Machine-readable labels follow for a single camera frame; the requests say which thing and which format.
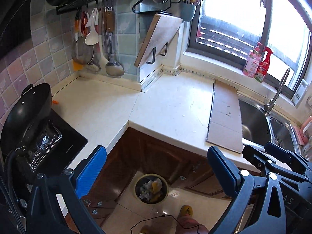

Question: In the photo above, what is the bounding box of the yellow snack bag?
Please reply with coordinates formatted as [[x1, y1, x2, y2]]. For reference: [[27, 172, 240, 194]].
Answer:
[[151, 178, 162, 194]]

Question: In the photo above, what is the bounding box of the chrome kitchen faucet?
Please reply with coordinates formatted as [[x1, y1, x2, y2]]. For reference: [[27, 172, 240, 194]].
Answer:
[[263, 68, 290, 114]]

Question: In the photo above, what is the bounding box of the round trash bin yellow rim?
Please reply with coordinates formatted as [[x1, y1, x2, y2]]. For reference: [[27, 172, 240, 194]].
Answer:
[[134, 174, 169, 205]]

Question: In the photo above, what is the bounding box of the sink drain basket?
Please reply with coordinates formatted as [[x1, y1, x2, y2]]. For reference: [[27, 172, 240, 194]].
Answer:
[[269, 117, 297, 152]]

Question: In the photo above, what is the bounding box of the black gas stove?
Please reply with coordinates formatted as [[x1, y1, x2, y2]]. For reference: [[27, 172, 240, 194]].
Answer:
[[16, 110, 88, 180]]

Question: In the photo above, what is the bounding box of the flat cardboard sheet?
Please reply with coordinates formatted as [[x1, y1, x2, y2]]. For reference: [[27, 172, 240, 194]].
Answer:
[[206, 80, 243, 154]]

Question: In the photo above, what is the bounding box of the yellow slipper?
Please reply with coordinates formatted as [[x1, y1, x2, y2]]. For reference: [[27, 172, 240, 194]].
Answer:
[[179, 205, 193, 217]]

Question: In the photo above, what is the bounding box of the person's pink trousers leg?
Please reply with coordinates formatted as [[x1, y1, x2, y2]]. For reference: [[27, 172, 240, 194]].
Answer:
[[175, 214, 209, 234]]

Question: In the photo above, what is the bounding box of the red spray bottle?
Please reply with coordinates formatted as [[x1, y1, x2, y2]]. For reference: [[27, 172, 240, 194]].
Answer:
[[254, 47, 273, 83]]

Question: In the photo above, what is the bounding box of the black wok pan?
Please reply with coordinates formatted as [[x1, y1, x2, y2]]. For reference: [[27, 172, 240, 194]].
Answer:
[[1, 83, 52, 155]]

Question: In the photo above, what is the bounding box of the pink detergent bottle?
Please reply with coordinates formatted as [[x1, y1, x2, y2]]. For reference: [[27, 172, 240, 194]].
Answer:
[[243, 42, 262, 78]]

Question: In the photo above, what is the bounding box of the steel ladle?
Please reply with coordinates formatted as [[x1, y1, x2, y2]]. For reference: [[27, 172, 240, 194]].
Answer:
[[104, 6, 125, 78]]

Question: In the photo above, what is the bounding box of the strainer skimmer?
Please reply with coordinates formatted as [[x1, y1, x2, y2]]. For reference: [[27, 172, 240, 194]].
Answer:
[[71, 12, 95, 66]]

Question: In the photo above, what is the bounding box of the white rice spoon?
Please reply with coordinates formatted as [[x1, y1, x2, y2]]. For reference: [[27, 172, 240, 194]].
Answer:
[[85, 8, 99, 46]]

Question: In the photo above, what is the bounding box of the green utensil holder cup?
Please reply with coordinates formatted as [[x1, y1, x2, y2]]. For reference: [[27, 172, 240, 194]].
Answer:
[[180, 3, 196, 22]]

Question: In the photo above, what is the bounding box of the wooden cutting board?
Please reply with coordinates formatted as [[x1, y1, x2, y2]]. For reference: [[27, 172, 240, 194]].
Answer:
[[134, 14, 183, 68]]

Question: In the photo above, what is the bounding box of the black cable on floor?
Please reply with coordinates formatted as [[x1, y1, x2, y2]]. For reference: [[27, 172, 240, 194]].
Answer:
[[129, 214, 200, 234]]

